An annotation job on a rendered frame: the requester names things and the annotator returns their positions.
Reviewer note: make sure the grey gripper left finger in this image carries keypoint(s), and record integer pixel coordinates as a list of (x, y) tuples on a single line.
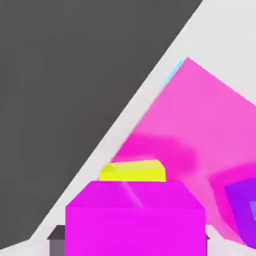
[(57, 243)]

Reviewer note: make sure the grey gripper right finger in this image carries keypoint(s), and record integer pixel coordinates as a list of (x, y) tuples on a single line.
[(218, 247)]

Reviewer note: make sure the small magenta cube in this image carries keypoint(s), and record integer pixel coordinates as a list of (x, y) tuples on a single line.
[(135, 222)]

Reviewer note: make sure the small purple cube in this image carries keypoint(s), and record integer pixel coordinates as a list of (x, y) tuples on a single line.
[(243, 210)]

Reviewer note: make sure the small yellow cube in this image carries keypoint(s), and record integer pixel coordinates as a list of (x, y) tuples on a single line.
[(132, 172)]

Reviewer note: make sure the large pink box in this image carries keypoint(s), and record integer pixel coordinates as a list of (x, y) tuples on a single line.
[(200, 120)]

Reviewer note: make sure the large cyan box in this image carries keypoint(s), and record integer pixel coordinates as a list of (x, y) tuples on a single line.
[(174, 71)]

